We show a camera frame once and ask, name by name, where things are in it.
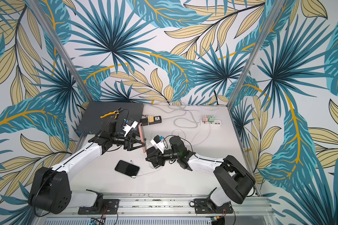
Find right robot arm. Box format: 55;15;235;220
146;136;255;212

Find phone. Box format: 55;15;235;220
139;123;146;153
115;160;140;177

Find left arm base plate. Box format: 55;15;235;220
78;199;120;215

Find yellow black pliers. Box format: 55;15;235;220
100;108;122;119

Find dark blue network switch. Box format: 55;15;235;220
76;102;144;135

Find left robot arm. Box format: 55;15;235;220
28;131;146;214

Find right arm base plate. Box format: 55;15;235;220
190;198;233;214

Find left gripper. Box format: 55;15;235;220
110;131;146;151

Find green charger plug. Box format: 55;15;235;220
208;115;216;122

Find aluminium front rail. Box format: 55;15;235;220
30;192;277;218

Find pink charger plug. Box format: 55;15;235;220
201;115;209;123

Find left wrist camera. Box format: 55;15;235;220
123;119;138;137

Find yellow charger plug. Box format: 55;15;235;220
148;116;155;123

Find white charging cable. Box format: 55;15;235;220
131;122;164;178
146;123;213;147
168;123;212;147

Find black power strip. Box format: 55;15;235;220
141;116;162;126

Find white power strip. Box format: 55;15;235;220
200;120;222;128

